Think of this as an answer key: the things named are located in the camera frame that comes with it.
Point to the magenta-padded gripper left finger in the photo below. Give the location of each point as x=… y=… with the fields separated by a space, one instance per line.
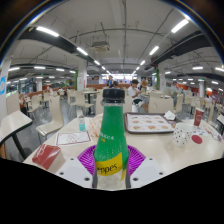
x=75 y=170

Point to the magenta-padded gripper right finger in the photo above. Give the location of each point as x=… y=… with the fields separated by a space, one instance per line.
x=146 y=170

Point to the green drink bottle black cap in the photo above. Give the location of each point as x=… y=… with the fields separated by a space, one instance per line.
x=111 y=133

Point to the red tissue pack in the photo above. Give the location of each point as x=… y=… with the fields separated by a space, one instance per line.
x=46 y=156

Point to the white red-bordered paper card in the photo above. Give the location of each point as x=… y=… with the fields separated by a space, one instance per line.
x=72 y=137

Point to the small clear sanitizer bottle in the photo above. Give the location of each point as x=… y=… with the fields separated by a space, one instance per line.
x=82 y=124

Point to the dark tray with paper liner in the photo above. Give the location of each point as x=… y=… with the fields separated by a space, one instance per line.
x=150 y=123

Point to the clear plastic food bag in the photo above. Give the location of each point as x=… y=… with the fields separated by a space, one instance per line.
x=95 y=125

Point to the white polka dot mug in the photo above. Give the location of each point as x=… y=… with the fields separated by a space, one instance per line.
x=182 y=134

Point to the flat round red coaster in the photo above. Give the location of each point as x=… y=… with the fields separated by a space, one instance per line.
x=197 y=139

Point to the white napkin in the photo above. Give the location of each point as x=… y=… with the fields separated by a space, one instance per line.
x=170 y=115

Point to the colourful printed paper sheet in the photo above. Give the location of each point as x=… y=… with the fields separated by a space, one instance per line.
x=206 y=132

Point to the group of beige chairs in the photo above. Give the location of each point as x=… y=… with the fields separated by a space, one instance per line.
x=80 y=98

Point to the red paper cup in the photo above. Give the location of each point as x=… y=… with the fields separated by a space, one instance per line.
x=199 y=116

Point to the person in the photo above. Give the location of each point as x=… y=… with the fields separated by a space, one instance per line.
x=110 y=81
x=133 y=93
x=144 y=83

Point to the ceiling air conditioner unit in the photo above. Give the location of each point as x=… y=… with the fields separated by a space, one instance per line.
x=100 y=46

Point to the group of ceiling lights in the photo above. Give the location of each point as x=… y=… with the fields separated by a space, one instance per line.
x=46 y=31

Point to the white pedestal dining table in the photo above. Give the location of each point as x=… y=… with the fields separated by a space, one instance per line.
x=11 y=124

